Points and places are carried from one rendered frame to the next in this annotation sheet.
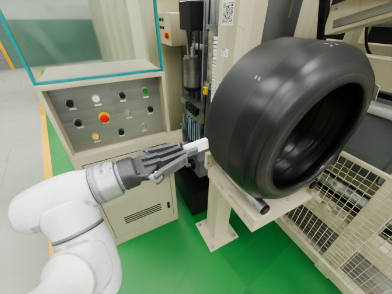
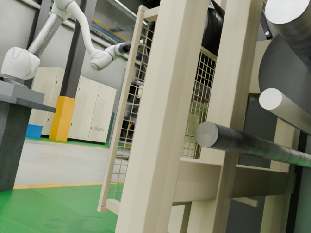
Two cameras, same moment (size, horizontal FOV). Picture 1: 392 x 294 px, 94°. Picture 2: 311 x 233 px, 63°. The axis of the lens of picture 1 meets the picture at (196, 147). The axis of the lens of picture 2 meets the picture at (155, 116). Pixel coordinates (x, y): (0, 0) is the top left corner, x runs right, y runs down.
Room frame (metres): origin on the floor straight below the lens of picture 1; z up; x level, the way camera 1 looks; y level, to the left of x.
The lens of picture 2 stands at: (0.05, -1.74, 0.56)
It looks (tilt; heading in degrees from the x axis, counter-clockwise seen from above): 5 degrees up; 72
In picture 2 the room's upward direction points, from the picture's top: 11 degrees clockwise
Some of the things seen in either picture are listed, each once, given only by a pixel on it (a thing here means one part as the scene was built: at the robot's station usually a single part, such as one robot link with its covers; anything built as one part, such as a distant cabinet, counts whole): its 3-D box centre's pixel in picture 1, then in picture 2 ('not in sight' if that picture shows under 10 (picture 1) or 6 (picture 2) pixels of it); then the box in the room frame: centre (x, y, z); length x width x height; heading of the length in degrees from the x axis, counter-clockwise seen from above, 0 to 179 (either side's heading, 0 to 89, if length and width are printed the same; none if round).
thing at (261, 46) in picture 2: not in sight; (260, 72); (1.02, -0.55, 1.05); 0.20 x 0.15 x 0.30; 27
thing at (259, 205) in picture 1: (237, 181); not in sight; (0.58, -0.19, 0.90); 0.35 x 0.05 x 0.05; 27
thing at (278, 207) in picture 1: (256, 185); (178, 103); (0.65, -0.31, 0.80); 0.37 x 0.36 x 0.02; 117
